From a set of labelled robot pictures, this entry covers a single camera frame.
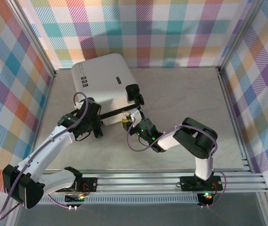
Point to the aluminium corner post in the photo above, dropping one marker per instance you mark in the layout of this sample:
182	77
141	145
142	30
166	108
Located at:
34	37
238	35

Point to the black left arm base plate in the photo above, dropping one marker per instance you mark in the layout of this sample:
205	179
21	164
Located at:
90	183

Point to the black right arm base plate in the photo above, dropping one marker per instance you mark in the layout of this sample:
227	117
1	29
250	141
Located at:
188	183

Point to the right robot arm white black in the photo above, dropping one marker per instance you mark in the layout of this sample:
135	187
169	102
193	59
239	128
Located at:
199	139

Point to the aluminium front rail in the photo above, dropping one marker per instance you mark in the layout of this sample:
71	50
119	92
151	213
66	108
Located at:
136	182

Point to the aluminium side rail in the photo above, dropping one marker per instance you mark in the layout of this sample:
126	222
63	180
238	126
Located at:
226	94

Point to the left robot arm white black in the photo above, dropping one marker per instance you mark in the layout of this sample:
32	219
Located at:
42	150

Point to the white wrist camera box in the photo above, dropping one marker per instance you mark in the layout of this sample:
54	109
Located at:
78	105
136	115

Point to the black circuit board with lights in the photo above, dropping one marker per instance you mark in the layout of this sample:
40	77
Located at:
205	199
74	198

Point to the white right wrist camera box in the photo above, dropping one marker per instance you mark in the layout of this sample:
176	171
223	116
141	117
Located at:
136	115

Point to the white hard-shell suitcase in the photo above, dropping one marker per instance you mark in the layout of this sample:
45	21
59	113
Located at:
101	77

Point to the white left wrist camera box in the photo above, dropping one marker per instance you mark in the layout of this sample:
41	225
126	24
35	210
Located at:
78	105

